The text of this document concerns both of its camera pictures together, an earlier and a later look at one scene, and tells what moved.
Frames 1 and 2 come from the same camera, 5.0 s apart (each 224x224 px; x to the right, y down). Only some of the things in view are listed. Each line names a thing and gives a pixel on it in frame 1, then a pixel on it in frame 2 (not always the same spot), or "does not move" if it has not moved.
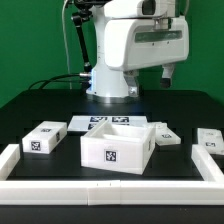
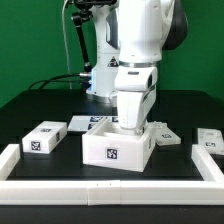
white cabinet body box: (119, 148) does not move
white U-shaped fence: (70, 192) does not move
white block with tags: (43, 137) does not move
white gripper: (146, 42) to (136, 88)
